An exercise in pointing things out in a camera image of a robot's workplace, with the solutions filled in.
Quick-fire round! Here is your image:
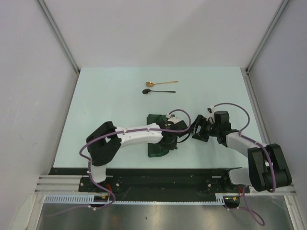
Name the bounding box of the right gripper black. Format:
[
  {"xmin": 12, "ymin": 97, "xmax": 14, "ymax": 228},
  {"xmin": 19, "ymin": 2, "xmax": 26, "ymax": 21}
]
[{"xmin": 189, "ymin": 114, "xmax": 220, "ymax": 142}]

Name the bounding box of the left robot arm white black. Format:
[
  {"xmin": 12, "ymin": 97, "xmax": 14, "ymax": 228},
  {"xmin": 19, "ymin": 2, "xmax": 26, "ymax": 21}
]
[{"xmin": 86, "ymin": 117, "xmax": 188, "ymax": 192}]

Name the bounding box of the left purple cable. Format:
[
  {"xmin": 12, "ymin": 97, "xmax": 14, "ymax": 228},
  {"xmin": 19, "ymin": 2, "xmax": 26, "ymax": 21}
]
[{"xmin": 47, "ymin": 109, "xmax": 192, "ymax": 218}]

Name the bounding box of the black spoon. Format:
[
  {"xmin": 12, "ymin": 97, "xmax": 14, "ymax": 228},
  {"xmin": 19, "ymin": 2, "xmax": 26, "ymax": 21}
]
[{"xmin": 142, "ymin": 89, "xmax": 176, "ymax": 94}]

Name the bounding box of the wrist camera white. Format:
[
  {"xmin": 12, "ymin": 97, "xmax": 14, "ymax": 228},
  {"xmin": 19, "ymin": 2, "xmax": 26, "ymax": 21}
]
[
  {"xmin": 207, "ymin": 106, "xmax": 215, "ymax": 124},
  {"xmin": 166, "ymin": 114, "xmax": 180, "ymax": 124}
]

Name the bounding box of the gold spoon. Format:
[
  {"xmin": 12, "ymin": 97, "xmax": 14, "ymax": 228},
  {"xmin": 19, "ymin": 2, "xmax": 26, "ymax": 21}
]
[{"xmin": 145, "ymin": 81, "xmax": 178, "ymax": 87}]

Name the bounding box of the left white cable duct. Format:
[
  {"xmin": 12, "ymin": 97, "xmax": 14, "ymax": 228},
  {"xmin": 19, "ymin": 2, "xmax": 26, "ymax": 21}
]
[{"xmin": 44, "ymin": 194, "xmax": 113, "ymax": 204}]

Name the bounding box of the left aluminium frame post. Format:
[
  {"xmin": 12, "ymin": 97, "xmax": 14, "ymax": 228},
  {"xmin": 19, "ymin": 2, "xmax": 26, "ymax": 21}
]
[{"xmin": 35, "ymin": 0, "xmax": 81, "ymax": 75}]

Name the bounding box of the purple cable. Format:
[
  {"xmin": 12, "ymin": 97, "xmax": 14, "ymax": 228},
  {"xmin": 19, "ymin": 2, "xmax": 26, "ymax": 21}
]
[
  {"xmin": 212, "ymin": 103, "xmax": 276, "ymax": 227},
  {"xmin": 47, "ymin": 109, "xmax": 192, "ymax": 218}
]

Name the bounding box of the aluminium frame post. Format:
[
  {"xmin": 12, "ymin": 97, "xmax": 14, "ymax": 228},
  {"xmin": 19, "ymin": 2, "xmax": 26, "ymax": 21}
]
[
  {"xmin": 245, "ymin": 0, "xmax": 292, "ymax": 74},
  {"xmin": 35, "ymin": 0, "xmax": 81, "ymax": 75}
]

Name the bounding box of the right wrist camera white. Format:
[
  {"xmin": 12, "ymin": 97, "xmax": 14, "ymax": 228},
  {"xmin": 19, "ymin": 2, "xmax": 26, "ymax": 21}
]
[{"xmin": 207, "ymin": 106, "xmax": 215, "ymax": 124}]

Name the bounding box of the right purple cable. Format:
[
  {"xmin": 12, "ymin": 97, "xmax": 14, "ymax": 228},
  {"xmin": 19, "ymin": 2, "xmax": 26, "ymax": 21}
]
[{"xmin": 212, "ymin": 103, "xmax": 276, "ymax": 227}]

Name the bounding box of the right aluminium rail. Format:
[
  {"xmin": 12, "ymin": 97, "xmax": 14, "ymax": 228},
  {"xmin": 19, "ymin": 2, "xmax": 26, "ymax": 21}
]
[{"xmin": 240, "ymin": 68, "xmax": 296, "ymax": 196}]

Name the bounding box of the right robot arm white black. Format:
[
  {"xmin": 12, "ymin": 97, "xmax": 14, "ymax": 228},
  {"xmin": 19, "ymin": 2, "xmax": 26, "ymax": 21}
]
[{"xmin": 190, "ymin": 111, "xmax": 292, "ymax": 192}]

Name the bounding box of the right aluminium frame post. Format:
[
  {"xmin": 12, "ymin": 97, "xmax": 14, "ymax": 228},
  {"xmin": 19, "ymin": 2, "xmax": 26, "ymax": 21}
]
[{"xmin": 245, "ymin": 0, "xmax": 292, "ymax": 74}]

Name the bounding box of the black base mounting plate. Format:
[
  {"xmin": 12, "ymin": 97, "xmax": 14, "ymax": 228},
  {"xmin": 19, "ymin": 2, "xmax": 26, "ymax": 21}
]
[{"xmin": 49, "ymin": 168, "xmax": 247, "ymax": 202}]

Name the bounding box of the dark green cloth napkin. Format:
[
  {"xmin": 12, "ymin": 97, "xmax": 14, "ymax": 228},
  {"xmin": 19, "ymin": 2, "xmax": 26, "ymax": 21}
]
[{"xmin": 146, "ymin": 114, "xmax": 176, "ymax": 158}]

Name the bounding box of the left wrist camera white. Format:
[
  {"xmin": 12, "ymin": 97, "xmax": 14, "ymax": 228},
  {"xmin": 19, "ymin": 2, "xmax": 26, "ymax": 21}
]
[{"xmin": 166, "ymin": 114, "xmax": 180, "ymax": 124}]

